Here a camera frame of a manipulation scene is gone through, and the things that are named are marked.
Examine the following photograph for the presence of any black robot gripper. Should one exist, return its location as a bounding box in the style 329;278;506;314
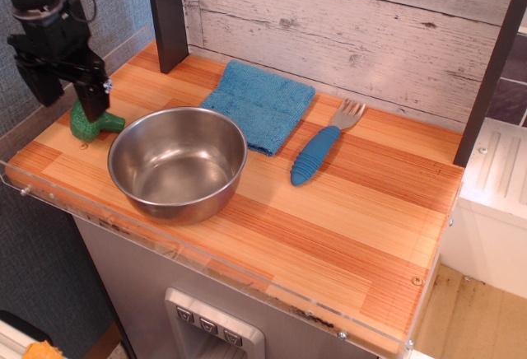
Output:
7;8;110;122

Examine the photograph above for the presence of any green toy broccoli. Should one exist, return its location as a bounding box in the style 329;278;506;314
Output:
70;100;125;142

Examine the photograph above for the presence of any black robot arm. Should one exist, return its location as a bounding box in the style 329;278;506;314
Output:
7;0;111;122

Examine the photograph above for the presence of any blue folded rag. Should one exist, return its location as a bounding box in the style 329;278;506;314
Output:
201;60;315;156

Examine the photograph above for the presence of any stainless steel bowl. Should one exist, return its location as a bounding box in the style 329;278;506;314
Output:
107;106;248;225

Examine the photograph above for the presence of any silver cabinet dispenser panel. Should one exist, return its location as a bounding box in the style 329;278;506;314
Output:
165;287;266;358

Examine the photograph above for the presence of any blue handled metal fork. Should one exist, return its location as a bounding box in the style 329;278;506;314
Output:
290;99;366;186

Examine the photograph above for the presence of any dark right shelf post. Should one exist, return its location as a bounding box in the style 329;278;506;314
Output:
453;0;526;167

